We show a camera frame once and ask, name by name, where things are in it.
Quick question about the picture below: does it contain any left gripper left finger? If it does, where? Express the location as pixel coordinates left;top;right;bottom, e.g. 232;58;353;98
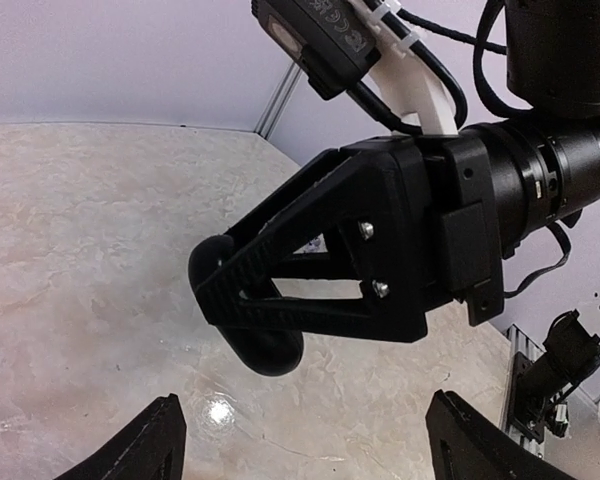
57;394;186;480

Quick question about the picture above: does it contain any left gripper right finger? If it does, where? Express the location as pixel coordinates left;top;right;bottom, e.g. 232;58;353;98
426;390;573;480

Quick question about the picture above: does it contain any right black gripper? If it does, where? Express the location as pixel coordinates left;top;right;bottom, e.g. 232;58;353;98
189;136;504;343

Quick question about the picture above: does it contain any black earbud charging case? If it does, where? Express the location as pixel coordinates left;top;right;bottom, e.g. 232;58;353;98
188;235;304;377

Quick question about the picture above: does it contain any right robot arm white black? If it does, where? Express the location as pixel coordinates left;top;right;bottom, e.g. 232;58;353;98
188;1;600;362

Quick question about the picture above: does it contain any purple earbud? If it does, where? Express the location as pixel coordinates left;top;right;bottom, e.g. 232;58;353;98
300;235;327;254

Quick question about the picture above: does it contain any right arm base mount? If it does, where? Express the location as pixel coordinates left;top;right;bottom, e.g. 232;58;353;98
506;310;600;444

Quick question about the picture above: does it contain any right aluminium frame post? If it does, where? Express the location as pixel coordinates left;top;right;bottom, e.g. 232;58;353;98
254;63;302;140

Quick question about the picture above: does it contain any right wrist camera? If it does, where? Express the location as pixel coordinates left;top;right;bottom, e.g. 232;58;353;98
249;0;461;136

